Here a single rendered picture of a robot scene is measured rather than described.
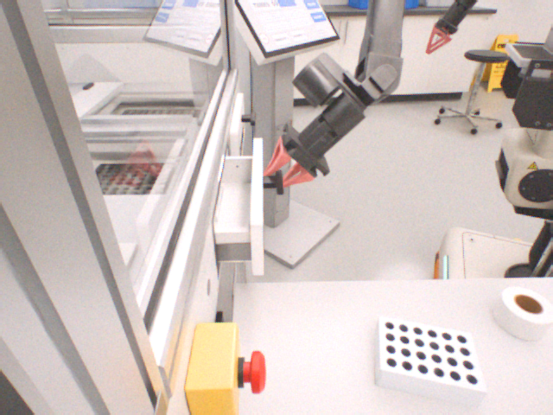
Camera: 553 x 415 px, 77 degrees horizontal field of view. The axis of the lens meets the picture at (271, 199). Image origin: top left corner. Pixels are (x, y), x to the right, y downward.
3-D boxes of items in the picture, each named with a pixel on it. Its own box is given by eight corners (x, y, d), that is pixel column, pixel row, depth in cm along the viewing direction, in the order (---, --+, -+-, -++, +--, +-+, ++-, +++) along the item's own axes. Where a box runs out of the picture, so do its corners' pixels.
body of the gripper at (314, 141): (279, 128, 62) (309, 98, 59) (317, 162, 66) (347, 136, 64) (282, 143, 57) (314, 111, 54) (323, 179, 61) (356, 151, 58)
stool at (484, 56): (470, 111, 358) (492, 46, 323) (510, 133, 309) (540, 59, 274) (419, 113, 352) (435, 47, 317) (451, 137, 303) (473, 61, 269)
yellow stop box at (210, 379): (246, 359, 40) (244, 320, 36) (244, 427, 34) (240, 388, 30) (203, 360, 40) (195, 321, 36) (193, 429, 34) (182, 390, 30)
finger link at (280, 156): (254, 162, 66) (289, 127, 62) (281, 182, 69) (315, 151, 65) (254, 180, 60) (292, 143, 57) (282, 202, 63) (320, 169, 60)
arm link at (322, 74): (402, 75, 54) (380, 91, 62) (352, 19, 53) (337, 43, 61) (347, 128, 53) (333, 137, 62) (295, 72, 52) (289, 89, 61)
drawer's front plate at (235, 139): (244, 129, 104) (243, 92, 98) (239, 176, 80) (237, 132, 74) (238, 129, 104) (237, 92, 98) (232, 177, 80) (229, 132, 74)
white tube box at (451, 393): (462, 348, 50) (471, 332, 48) (477, 408, 43) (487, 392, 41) (374, 331, 53) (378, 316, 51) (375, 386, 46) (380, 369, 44)
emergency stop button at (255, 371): (266, 364, 38) (265, 342, 36) (266, 402, 35) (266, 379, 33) (238, 365, 38) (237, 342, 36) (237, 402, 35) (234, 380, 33)
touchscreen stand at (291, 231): (339, 225, 198) (365, 28, 142) (292, 269, 169) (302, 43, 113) (271, 195, 224) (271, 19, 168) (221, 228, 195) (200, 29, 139)
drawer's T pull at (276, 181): (282, 175, 65) (282, 168, 64) (283, 196, 59) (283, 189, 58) (262, 175, 65) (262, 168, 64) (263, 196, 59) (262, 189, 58)
